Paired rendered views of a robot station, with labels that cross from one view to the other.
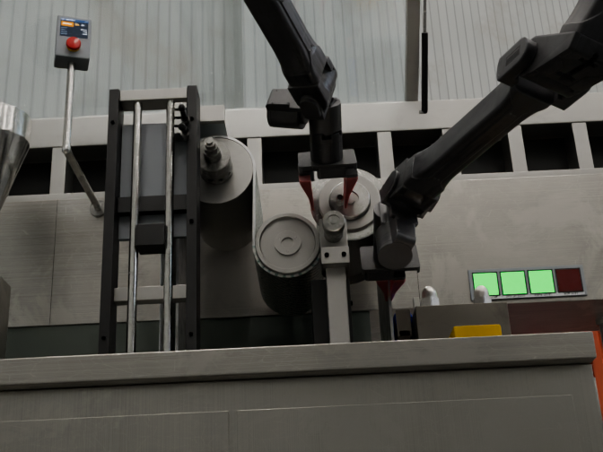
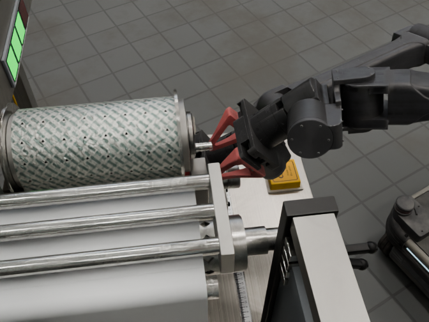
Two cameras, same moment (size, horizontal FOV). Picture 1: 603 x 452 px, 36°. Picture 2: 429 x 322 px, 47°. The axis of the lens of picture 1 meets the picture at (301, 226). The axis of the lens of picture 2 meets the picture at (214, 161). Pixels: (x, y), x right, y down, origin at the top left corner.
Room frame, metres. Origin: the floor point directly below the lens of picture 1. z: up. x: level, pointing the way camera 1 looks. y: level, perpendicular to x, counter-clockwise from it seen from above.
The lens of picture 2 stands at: (1.61, 0.44, 1.82)
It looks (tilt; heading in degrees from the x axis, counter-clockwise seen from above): 50 degrees down; 263
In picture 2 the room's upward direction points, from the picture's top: straight up
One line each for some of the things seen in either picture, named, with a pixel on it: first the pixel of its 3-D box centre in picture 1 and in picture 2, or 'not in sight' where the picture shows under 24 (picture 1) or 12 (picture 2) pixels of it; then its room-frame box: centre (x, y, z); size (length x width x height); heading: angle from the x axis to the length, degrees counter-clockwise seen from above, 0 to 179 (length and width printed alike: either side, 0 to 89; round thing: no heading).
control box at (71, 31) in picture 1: (73, 40); not in sight; (1.62, 0.46, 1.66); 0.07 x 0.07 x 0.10; 18
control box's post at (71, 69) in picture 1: (68, 106); not in sight; (1.63, 0.46, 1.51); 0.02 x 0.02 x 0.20
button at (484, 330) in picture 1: (474, 339); (282, 174); (1.36, -0.25, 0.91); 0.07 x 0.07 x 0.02; 0
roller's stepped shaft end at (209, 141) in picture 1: (211, 148); (269, 239); (1.51, 0.16, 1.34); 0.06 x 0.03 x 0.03; 0
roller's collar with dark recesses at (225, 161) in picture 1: (214, 162); (216, 245); (1.57, 0.16, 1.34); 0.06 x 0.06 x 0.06; 0
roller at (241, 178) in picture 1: (222, 196); not in sight; (1.72, 0.16, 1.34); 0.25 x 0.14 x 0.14; 0
